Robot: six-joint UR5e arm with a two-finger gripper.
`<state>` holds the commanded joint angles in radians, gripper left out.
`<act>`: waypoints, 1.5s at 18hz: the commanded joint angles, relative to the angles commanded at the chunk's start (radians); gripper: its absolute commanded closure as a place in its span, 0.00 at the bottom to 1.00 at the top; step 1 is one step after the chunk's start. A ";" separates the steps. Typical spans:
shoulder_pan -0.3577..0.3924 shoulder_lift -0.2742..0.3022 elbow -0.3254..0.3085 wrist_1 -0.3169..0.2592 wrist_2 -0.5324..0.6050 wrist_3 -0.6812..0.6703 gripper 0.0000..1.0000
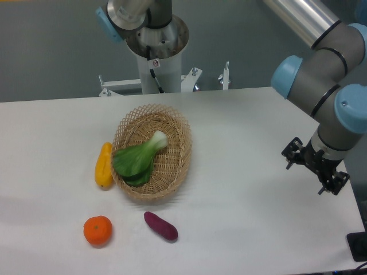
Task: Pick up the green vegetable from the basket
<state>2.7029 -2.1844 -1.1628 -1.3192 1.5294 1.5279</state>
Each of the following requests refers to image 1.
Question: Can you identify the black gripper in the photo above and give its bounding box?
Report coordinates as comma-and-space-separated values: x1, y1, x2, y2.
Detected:
282, 137, 350, 195

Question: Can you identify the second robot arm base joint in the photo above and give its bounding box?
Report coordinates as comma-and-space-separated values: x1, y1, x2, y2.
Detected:
95, 0, 173, 42

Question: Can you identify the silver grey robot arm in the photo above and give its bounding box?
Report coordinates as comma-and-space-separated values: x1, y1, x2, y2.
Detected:
267, 1, 366, 195

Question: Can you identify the woven wicker basket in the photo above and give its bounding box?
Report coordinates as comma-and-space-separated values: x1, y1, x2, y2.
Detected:
111, 104, 192, 202

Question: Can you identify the green bok choy vegetable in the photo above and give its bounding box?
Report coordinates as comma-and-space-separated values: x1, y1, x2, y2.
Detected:
112, 131, 168, 187

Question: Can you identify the black device at table edge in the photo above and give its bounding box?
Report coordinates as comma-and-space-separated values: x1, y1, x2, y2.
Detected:
346, 231, 366, 262

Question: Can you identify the purple sweet potato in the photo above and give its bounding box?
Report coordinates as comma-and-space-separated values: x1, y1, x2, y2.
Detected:
143, 211, 178, 242

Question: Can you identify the yellow pepper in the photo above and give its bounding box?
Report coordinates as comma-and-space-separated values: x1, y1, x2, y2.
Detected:
95, 142, 113, 189

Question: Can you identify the orange mandarin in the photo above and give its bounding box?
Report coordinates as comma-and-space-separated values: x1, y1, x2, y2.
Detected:
83, 215, 112, 246

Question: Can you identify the white metal frame bracket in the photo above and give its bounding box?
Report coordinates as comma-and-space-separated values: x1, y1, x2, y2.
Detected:
99, 61, 231, 97

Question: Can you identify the black cable on pedestal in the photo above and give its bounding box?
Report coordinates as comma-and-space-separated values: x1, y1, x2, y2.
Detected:
146, 45, 166, 94

